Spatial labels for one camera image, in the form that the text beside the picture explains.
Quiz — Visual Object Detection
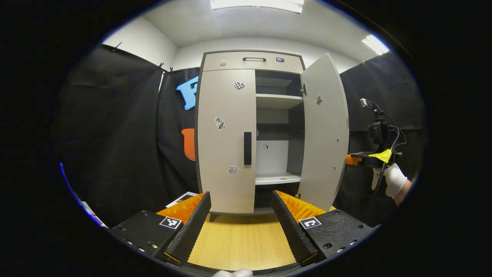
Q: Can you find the beige double-door shoe cabinet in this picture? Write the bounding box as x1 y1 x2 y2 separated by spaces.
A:
194 50 350 222

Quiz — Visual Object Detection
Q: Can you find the small ceiling light panel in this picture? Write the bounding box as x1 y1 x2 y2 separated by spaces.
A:
361 35 390 55

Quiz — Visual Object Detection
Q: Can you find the cabinet shelf board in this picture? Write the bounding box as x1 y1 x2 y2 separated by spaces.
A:
256 94 304 109
255 173 301 185

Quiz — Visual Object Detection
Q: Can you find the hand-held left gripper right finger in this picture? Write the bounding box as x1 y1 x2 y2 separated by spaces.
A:
271 190 381 268

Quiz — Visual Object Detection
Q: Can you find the large ceiling light panel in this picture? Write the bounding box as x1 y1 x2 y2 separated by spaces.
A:
209 0 304 14

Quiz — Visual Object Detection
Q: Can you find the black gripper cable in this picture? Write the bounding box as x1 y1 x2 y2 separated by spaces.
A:
375 110 408 195

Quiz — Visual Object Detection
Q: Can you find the beige cabinet door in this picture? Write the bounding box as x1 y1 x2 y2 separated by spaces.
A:
197 68 257 214
298 53 350 212

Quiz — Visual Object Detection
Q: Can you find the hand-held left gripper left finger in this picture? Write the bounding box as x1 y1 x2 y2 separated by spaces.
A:
110 191 212 266

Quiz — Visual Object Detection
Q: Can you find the beige cabinet drawer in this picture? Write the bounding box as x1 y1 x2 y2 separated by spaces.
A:
203 52 305 74

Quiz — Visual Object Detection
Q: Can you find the black backdrop cloth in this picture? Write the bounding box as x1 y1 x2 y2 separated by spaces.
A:
54 43 426 227

